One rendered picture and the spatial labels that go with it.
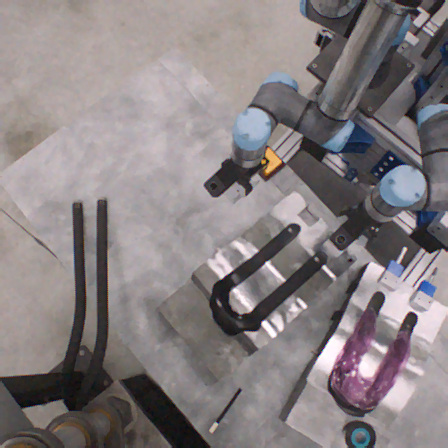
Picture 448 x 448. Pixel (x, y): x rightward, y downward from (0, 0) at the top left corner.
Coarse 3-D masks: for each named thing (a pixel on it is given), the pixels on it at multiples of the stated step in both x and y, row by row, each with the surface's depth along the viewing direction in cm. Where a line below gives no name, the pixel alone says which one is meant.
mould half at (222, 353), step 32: (256, 224) 140; (288, 224) 140; (320, 224) 140; (224, 256) 134; (288, 256) 138; (352, 256) 138; (192, 288) 137; (256, 288) 132; (320, 288) 136; (192, 320) 135; (288, 320) 131; (224, 352) 133
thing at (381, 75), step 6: (342, 48) 133; (336, 60) 136; (390, 60) 128; (384, 66) 128; (390, 66) 132; (378, 72) 129; (384, 72) 131; (372, 78) 132; (378, 78) 131; (384, 78) 133; (372, 84) 133; (378, 84) 134
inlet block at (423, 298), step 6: (432, 276) 141; (420, 282) 141; (426, 282) 139; (420, 288) 139; (426, 288) 139; (432, 288) 139; (414, 294) 139; (420, 294) 137; (426, 294) 138; (432, 294) 138; (414, 300) 137; (420, 300) 137; (426, 300) 137; (432, 300) 137; (420, 306) 137; (426, 306) 136
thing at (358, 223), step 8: (360, 208) 111; (352, 216) 112; (360, 216) 111; (344, 224) 112; (352, 224) 112; (360, 224) 111; (368, 224) 111; (336, 232) 113; (344, 232) 113; (352, 232) 112; (360, 232) 111; (336, 240) 113; (344, 240) 112; (352, 240) 112; (344, 248) 113
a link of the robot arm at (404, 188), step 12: (396, 168) 95; (408, 168) 94; (384, 180) 96; (396, 180) 94; (408, 180) 94; (420, 180) 94; (372, 192) 103; (384, 192) 96; (396, 192) 93; (408, 192) 93; (420, 192) 93; (372, 204) 103; (384, 204) 99; (396, 204) 96; (408, 204) 95; (420, 204) 96
